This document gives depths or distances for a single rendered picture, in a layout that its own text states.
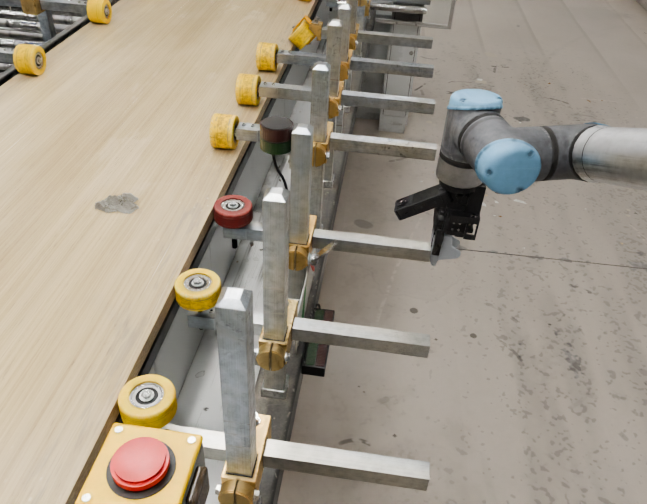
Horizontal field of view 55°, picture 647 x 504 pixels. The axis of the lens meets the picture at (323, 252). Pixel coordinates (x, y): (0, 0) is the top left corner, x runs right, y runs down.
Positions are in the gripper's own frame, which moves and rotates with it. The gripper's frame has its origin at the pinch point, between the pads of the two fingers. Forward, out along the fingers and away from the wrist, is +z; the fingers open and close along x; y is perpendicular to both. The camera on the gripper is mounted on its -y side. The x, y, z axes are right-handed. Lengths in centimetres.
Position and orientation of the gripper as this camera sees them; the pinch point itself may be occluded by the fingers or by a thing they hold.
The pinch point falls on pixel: (430, 259)
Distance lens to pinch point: 130.8
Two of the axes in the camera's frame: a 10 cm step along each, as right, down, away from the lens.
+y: 9.9, 1.2, -0.7
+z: -0.5, 7.9, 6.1
